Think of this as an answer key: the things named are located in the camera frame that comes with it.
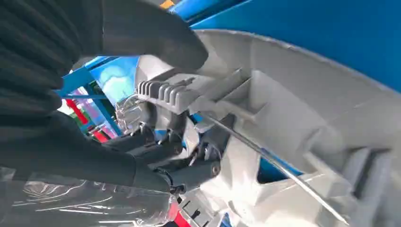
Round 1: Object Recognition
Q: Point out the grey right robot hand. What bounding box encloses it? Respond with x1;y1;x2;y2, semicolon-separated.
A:
0;0;221;194

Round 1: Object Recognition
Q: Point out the blue metal rack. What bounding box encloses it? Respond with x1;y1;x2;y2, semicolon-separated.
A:
56;0;401;185

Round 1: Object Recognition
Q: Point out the clear plastic wrap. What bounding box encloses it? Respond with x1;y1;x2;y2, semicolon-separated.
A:
0;166;180;227

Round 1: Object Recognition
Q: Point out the red frame bar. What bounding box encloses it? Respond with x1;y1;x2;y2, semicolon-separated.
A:
65;99;109;144

